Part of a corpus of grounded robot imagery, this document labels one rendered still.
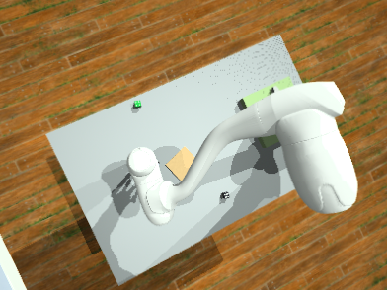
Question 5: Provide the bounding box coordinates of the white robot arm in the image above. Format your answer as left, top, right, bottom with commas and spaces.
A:
126, 82, 357, 226

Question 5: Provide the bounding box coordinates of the tan rectangular mat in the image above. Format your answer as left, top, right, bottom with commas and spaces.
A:
166, 147, 194, 180

